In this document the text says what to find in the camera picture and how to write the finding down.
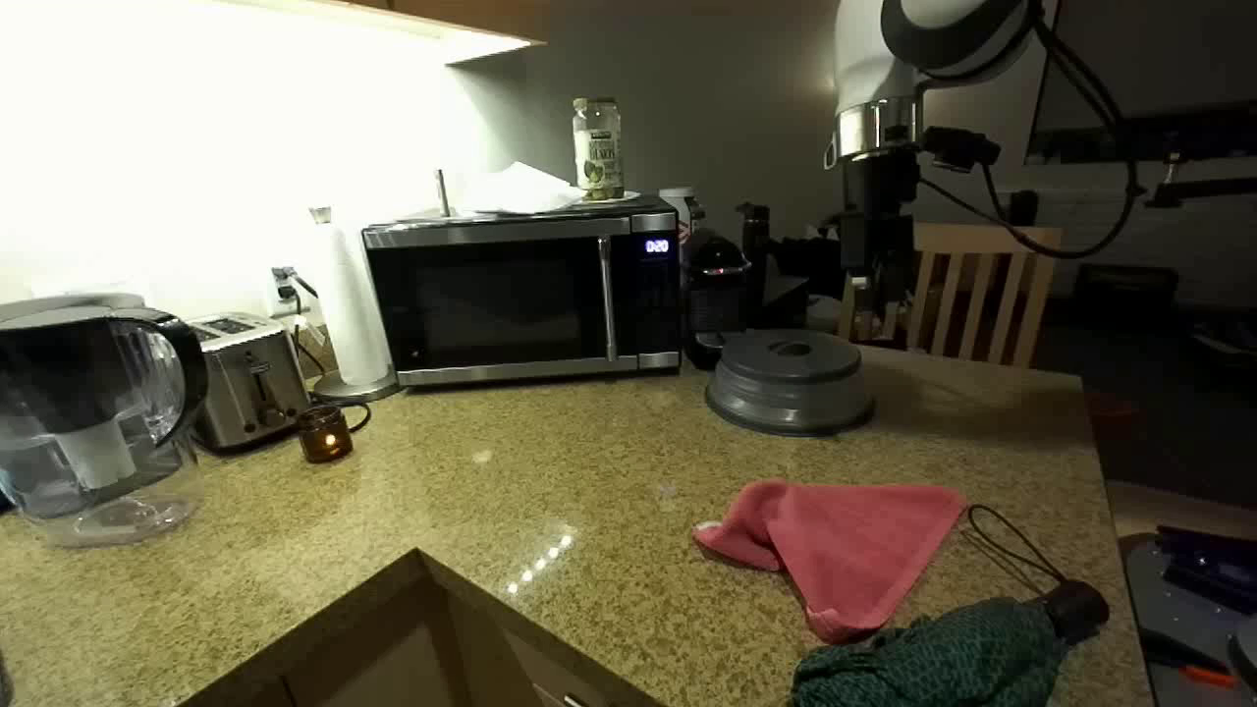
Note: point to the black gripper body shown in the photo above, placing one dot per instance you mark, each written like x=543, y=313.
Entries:
x=872, y=236

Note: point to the pink cloth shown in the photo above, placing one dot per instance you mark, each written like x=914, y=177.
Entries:
x=850, y=553

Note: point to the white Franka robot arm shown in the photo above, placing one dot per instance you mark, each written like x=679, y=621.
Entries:
x=867, y=51

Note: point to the black bottle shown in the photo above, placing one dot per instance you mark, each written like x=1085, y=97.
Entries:
x=756, y=243

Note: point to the wooden slat chair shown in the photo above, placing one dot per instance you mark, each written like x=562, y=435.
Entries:
x=982, y=298

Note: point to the black coffee machine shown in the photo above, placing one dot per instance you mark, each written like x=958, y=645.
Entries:
x=718, y=298

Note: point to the grey collapsible microwave cover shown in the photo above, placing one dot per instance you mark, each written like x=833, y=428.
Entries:
x=790, y=387

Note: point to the black mounting bar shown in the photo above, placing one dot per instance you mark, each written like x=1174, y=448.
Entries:
x=1142, y=140

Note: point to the glass jar with lid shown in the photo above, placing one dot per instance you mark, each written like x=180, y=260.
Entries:
x=600, y=150

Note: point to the white papers pile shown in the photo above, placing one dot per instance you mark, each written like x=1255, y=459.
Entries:
x=518, y=190

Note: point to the folded green umbrella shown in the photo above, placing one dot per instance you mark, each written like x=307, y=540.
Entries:
x=958, y=663

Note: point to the wooden upper cabinets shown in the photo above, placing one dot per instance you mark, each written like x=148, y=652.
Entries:
x=459, y=27

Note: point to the tray of hand tools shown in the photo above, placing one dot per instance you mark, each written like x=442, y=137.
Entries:
x=1199, y=612

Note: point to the white paper towel roll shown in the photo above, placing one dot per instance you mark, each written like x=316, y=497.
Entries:
x=355, y=307

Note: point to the small amber glass mug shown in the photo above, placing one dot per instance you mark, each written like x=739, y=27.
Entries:
x=324, y=435

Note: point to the silver pot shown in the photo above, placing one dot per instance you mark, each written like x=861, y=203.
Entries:
x=249, y=387

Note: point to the clear water filter pitcher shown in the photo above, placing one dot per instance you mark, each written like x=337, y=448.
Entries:
x=86, y=419

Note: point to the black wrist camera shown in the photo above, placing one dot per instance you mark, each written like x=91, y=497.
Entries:
x=958, y=147

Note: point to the wall outlet with plug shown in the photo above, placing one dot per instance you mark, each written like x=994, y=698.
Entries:
x=287, y=292

